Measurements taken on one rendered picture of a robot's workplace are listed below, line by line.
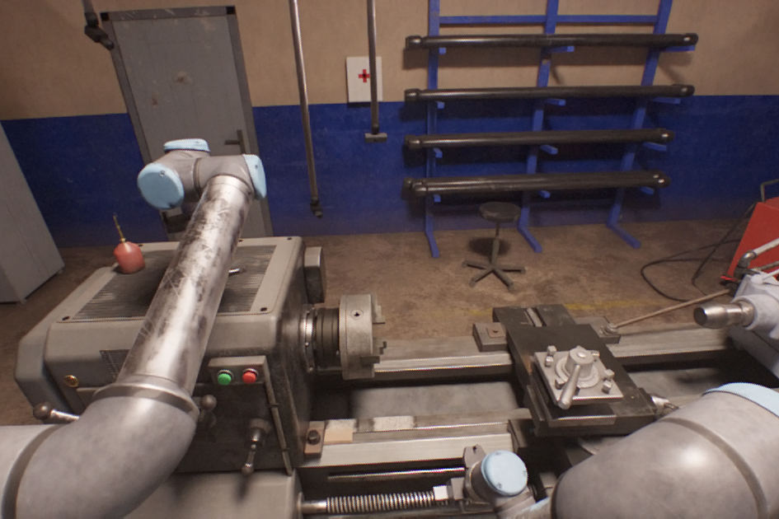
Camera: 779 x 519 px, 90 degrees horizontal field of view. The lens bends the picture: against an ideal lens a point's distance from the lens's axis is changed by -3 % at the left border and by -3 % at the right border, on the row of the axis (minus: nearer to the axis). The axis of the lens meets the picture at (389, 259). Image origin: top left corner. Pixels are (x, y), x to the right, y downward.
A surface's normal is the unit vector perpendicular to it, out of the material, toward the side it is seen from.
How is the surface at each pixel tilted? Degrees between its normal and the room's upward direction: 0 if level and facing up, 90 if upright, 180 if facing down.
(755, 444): 15
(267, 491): 32
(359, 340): 57
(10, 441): 9
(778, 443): 25
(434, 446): 36
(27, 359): 47
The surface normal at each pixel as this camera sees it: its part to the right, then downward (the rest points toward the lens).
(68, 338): 0.02, -0.27
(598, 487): -0.80, -0.55
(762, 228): -0.92, 0.21
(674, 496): -0.47, -0.45
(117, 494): 0.65, 0.22
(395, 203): 0.05, 0.49
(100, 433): 0.12, -0.66
